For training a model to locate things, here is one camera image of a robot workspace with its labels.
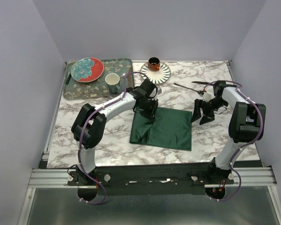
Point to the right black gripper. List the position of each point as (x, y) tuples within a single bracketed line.
[(196, 113)]

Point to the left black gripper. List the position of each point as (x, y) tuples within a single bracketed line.
[(150, 115)]

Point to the dark green cloth napkin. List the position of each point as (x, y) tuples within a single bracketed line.
[(171, 129)]

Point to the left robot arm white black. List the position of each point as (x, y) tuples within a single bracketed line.
[(89, 125)]

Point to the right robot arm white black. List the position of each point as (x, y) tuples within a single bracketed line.
[(246, 125)]

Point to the black spoon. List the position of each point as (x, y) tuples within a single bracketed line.
[(187, 87)]

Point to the brown wooden knife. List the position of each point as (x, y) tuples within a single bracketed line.
[(130, 78)]

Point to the black knife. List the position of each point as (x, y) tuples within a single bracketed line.
[(201, 83)]

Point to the white striped saucer plate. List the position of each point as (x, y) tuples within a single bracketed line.
[(157, 77)]

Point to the brown glazed cup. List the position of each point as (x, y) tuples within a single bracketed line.
[(154, 64)]

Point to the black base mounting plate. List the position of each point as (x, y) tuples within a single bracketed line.
[(167, 179)]

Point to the red and teal plate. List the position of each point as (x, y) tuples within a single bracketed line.
[(87, 70)]

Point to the floral teal serving tray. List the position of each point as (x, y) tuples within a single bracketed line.
[(98, 88)]

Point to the cream mug with teal handle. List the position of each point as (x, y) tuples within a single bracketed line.
[(112, 80)]

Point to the green handled utensil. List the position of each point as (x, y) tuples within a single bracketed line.
[(68, 79)]

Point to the aluminium frame rail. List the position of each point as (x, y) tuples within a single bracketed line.
[(57, 178)]

